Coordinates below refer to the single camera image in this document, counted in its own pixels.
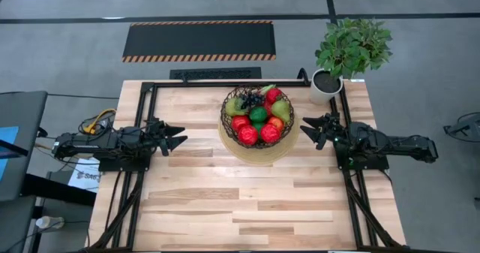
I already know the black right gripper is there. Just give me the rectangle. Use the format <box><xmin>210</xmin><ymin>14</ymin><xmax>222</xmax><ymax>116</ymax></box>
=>
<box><xmin>299</xmin><ymin>113</ymin><xmax>344</xmax><ymax>151</ymax></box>

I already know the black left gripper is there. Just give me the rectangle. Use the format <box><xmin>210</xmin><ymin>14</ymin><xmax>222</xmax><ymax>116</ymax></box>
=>
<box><xmin>144</xmin><ymin>119</ymin><xmax>188</xmax><ymax>157</ymax></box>

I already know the green pear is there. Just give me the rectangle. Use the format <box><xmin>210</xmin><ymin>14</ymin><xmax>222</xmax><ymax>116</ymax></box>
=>
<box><xmin>270</xmin><ymin>100</ymin><xmax>292</xmax><ymax>123</ymax></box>
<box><xmin>224</xmin><ymin>97</ymin><xmax>248</xmax><ymax>117</ymax></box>

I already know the orange-red round fruit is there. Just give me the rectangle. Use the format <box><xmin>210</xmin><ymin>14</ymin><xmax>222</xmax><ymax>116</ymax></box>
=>
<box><xmin>268</xmin><ymin>116</ymin><xmax>285</xmax><ymax>132</ymax></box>

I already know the red round fruit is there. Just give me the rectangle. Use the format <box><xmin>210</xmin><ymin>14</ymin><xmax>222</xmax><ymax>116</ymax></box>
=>
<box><xmin>238</xmin><ymin>125</ymin><xmax>259</xmax><ymax>146</ymax></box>
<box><xmin>260</xmin><ymin>123</ymin><xmax>281</xmax><ymax>144</ymax></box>

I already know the pink dragon fruit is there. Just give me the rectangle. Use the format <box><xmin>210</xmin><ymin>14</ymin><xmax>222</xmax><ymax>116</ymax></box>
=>
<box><xmin>258</xmin><ymin>83</ymin><xmax>283</xmax><ymax>117</ymax></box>

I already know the large green round fruit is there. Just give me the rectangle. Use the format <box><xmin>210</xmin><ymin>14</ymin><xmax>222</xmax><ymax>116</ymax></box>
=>
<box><xmin>249</xmin><ymin>106</ymin><xmax>268</xmax><ymax>123</ymax></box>

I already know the white plant pot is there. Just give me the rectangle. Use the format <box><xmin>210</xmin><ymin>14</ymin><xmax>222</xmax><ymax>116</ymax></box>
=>
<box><xmin>309</xmin><ymin>68</ymin><xmax>344</xmax><ymax>106</ymax></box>

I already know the round woven straw placemat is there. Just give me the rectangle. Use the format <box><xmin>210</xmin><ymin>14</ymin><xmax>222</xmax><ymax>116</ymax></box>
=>
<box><xmin>217</xmin><ymin>113</ymin><xmax>301</xmax><ymax>167</ymax></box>

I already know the black floor grate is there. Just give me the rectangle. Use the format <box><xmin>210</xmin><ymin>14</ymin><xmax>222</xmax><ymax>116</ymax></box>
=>
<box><xmin>169</xmin><ymin>67</ymin><xmax>263</xmax><ymax>80</ymax></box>

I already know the green leafy potted plant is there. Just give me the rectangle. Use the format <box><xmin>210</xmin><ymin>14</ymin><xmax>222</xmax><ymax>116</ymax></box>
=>
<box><xmin>313</xmin><ymin>17</ymin><xmax>394</xmax><ymax>80</ymax></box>

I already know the white printed paper sheet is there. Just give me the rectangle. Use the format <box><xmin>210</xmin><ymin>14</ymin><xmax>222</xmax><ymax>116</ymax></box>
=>
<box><xmin>67</xmin><ymin>157</ymin><xmax>102</xmax><ymax>193</ymax></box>

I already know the black hazard-striped floor mat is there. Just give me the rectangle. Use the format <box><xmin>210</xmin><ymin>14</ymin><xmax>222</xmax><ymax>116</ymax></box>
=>
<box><xmin>121</xmin><ymin>20</ymin><xmax>278</xmax><ymax>63</ymax></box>

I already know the black floor stand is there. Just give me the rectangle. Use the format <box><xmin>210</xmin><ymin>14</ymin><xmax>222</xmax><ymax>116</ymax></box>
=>
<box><xmin>442</xmin><ymin>112</ymin><xmax>480</xmax><ymax>137</ymax></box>

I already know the clear plastic bottle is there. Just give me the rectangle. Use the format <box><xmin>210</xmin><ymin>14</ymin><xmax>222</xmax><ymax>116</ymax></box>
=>
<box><xmin>35</xmin><ymin>215</ymin><xmax>65</xmax><ymax>230</ymax></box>

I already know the grey side desk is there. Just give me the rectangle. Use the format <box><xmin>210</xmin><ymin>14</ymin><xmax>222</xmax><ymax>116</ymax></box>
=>
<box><xmin>0</xmin><ymin>91</ymin><xmax>49</xmax><ymax>203</ymax></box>

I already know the blue screen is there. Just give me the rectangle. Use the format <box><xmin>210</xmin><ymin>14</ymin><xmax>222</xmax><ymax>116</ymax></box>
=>
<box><xmin>0</xmin><ymin>125</ymin><xmax>20</xmax><ymax>182</ymax></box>

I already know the black wire basket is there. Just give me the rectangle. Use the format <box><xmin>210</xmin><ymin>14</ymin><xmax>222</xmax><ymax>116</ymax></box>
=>
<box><xmin>220</xmin><ymin>84</ymin><xmax>296</xmax><ymax>150</ymax></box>

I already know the yellow cable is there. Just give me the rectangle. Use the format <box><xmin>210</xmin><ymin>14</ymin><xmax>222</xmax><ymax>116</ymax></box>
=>
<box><xmin>82</xmin><ymin>108</ymin><xmax>117</xmax><ymax>134</ymax></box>

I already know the black floor cable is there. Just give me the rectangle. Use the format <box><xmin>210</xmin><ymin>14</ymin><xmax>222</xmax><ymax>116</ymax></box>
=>
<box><xmin>46</xmin><ymin>92</ymin><xmax>121</xmax><ymax>101</ymax></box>

